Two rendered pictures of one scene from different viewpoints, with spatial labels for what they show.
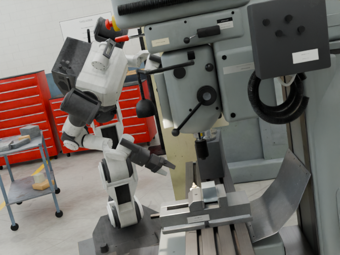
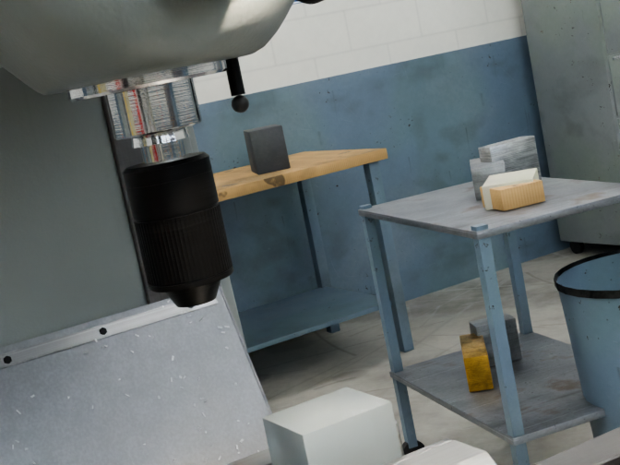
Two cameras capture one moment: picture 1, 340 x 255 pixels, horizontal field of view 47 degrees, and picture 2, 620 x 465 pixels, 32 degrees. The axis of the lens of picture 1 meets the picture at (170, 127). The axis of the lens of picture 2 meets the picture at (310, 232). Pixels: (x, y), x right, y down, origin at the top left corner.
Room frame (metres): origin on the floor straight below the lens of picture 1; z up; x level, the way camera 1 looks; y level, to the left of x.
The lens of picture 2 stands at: (1.73, 0.43, 1.30)
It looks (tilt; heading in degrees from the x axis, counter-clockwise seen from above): 9 degrees down; 239
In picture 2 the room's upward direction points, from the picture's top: 11 degrees counter-clockwise
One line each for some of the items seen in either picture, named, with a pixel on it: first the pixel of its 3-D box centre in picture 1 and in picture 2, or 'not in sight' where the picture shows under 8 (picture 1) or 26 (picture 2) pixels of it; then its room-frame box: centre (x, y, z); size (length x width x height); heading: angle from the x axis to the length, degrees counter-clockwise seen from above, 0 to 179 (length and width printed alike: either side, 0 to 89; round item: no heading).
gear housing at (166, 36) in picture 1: (193, 31); not in sight; (1.48, -0.15, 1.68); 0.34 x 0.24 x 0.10; 85
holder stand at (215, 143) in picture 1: (210, 152); not in sight; (1.93, -0.18, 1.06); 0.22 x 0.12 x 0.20; 168
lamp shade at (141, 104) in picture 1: (144, 107); not in sight; (1.43, 0.08, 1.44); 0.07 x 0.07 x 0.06
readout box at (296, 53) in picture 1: (288, 36); not in sight; (1.12, -0.38, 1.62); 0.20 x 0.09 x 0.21; 85
